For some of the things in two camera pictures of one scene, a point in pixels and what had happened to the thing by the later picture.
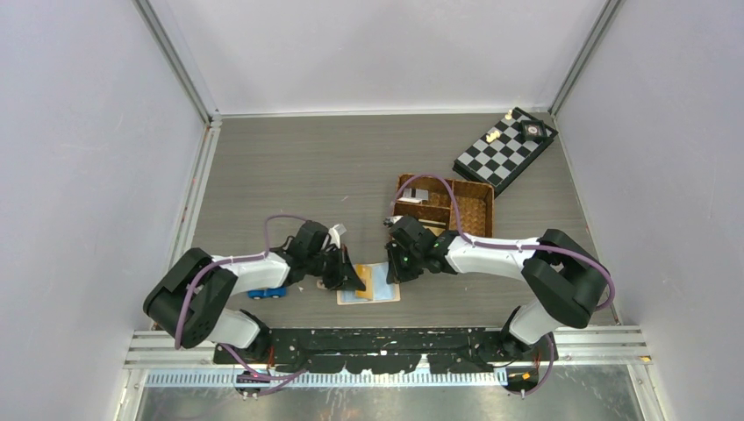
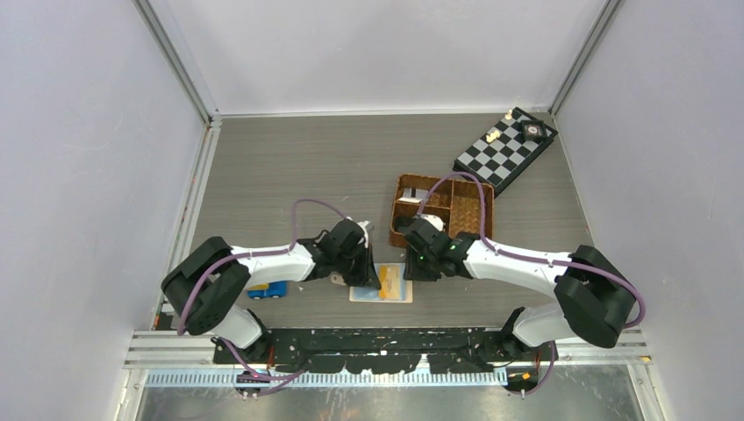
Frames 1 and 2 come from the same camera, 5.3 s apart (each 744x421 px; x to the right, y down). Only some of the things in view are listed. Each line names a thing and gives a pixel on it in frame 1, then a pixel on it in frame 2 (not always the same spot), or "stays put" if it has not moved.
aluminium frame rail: x=211 y=118 stays put
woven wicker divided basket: x=430 y=200 stays put
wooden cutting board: x=382 y=290 to x=406 y=286
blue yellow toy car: x=271 y=292 stays put
